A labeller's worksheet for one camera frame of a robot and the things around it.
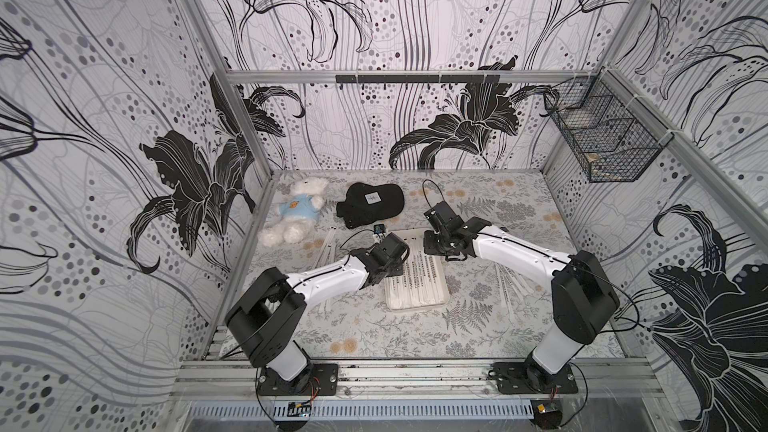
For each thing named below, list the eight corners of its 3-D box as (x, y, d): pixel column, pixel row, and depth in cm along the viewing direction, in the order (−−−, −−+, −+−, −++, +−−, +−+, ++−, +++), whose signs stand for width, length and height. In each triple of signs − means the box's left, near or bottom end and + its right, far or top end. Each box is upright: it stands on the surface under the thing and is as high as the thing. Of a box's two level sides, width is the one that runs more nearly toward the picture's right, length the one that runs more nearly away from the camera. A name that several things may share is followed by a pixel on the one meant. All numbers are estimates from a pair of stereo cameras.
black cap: (338, 227, 105) (335, 216, 100) (343, 192, 115) (340, 180, 110) (404, 227, 105) (405, 216, 99) (403, 192, 115) (403, 180, 110)
